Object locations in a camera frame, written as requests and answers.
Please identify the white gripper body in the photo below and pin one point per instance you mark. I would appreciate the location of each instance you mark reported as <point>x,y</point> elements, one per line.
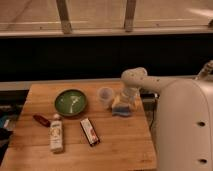
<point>128,94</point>

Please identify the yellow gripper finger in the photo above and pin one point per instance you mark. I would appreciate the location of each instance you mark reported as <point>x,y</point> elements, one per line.
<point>136,103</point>
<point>117,103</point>

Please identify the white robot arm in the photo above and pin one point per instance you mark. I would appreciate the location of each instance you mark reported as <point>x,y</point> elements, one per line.
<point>184,116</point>

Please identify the translucent ceramic cup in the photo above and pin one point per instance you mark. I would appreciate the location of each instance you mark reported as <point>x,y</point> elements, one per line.
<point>105,96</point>

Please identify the black white candy bar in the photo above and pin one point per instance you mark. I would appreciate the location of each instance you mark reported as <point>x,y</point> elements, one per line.
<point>89,132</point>

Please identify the green bowl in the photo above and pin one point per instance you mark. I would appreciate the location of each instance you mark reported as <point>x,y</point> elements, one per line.
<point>70,102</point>

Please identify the wooden table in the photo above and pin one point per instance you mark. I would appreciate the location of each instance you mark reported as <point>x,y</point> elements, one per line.
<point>125,142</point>

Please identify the white lotion bottle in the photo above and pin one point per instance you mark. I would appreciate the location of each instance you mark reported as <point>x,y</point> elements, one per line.
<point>56,134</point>

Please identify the dark objects at left edge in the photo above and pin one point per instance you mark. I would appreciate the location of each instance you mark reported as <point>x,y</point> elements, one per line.
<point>5,134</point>

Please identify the right window frame post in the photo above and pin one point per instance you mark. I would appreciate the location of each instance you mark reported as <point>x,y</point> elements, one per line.
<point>129,15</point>

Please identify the window frame post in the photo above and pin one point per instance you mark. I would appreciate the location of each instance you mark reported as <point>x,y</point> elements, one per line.
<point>64,16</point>
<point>129,15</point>

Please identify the left window frame post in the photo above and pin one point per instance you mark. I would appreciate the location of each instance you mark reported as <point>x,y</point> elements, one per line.
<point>64,16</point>

